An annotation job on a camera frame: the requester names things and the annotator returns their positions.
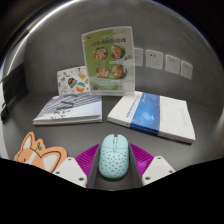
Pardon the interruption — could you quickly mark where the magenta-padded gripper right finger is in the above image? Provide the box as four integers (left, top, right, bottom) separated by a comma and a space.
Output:
127, 142, 177, 188

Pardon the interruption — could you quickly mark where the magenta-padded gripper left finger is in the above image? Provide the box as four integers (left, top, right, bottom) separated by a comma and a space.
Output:
52, 143, 102, 190

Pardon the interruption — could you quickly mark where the mint green perforated computer mouse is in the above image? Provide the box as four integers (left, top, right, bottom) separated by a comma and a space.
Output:
98, 133, 130, 180

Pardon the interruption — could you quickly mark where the orange corgi-shaped mouse pad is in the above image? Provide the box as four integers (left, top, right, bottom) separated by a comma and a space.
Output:
13, 131, 68, 174

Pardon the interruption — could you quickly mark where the white book with blue band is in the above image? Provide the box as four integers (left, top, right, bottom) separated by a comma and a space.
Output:
107, 90, 197, 145

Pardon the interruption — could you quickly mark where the grey striped cover book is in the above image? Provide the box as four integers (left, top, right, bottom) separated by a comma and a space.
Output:
32, 92, 104, 126

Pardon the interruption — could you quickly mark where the white card with colourful stickers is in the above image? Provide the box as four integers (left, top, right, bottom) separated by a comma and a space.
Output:
56, 65, 92, 98

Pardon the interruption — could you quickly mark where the acrylic stand with green menu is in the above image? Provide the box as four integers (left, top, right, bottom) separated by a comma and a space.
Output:
81, 25, 137, 97

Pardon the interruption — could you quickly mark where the black panel with strap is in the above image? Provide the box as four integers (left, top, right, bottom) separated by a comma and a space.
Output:
0, 63, 30, 123

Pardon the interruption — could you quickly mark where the row of white wall sockets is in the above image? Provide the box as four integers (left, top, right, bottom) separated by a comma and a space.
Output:
133, 47, 194, 81

